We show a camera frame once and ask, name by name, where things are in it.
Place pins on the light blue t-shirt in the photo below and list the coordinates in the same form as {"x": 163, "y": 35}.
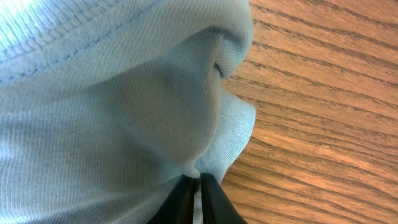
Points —
{"x": 106, "y": 104}

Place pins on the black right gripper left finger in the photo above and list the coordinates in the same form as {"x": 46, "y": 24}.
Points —
{"x": 178, "y": 207}

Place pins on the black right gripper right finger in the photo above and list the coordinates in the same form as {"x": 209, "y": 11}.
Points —
{"x": 216, "y": 206}

